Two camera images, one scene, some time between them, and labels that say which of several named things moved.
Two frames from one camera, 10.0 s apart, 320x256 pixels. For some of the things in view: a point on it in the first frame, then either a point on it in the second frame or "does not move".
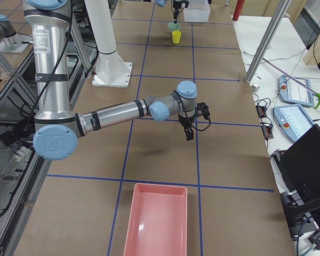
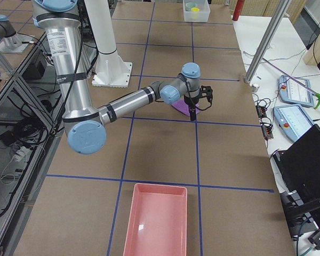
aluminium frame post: [281, 9] does not move
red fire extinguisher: [238, 9] does not move
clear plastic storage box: [198, 10] does not move
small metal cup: [255, 87] does not move
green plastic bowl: [174, 26] -> [189, 5]
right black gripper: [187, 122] -> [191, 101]
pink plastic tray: [157, 222] does not move
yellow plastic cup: [176, 36] -> [194, 9]
